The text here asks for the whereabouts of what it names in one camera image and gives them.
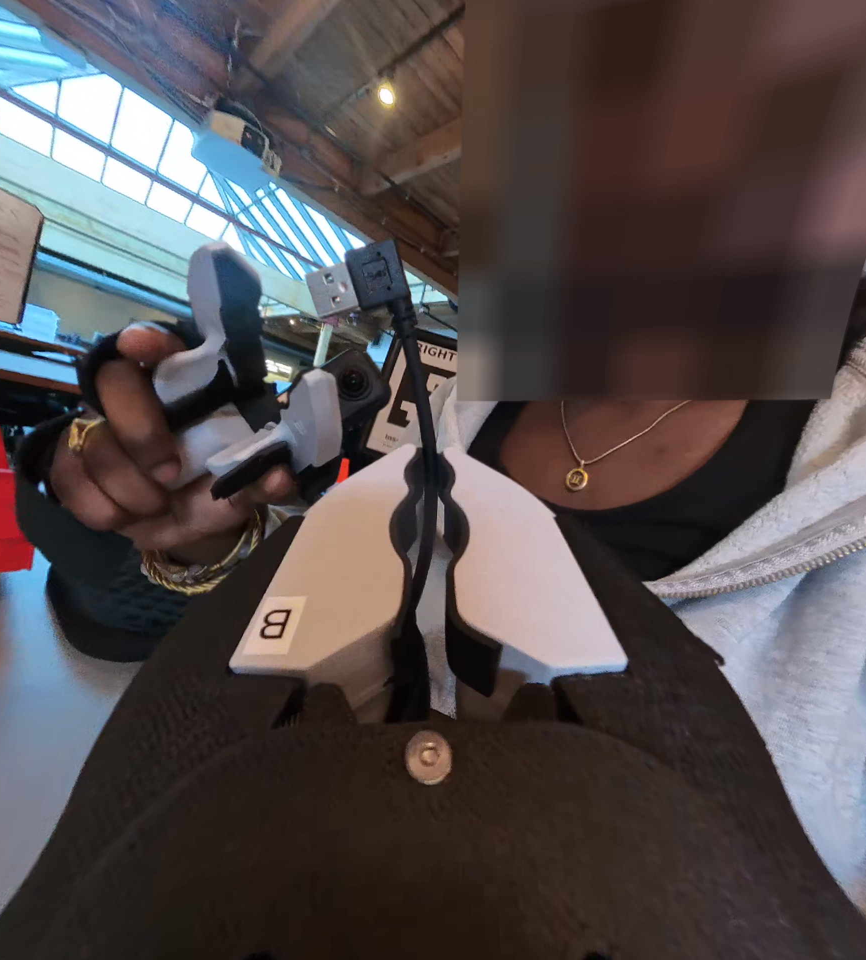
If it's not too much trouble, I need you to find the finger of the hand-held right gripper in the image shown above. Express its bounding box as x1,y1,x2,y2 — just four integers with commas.
187,241,269,410
208,367,346,502

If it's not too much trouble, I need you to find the white ceiling projector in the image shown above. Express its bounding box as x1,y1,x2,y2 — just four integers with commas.
191,108,286,195

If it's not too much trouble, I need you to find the gold pendant necklace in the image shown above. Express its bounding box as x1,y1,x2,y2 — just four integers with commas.
559,399,695,494

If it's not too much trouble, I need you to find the black shirt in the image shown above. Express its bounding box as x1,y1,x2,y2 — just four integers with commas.
466,399,817,582

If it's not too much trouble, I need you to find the gold bangle bracelet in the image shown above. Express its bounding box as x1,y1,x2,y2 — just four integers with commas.
178,508,265,590

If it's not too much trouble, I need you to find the glass skylight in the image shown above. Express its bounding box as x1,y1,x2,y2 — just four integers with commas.
0,0,449,305

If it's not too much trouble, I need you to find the black usb cable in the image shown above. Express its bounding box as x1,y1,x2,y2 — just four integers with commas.
304,240,445,725

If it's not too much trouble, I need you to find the gold ring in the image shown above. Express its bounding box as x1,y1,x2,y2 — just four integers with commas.
67,416,109,456

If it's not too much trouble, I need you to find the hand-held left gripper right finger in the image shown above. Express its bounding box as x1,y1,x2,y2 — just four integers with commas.
440,448,629,723

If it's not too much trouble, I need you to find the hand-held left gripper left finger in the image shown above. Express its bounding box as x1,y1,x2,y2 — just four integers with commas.
229,444,423,715

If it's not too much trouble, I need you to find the person's right hand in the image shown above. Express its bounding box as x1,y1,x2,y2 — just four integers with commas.
49,322,301,565

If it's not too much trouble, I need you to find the black honeycomb pad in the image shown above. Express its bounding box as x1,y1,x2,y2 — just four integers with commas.
15,416,202,665

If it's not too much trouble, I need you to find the gold chain bracelet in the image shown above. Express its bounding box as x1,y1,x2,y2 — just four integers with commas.
139,551,224,598

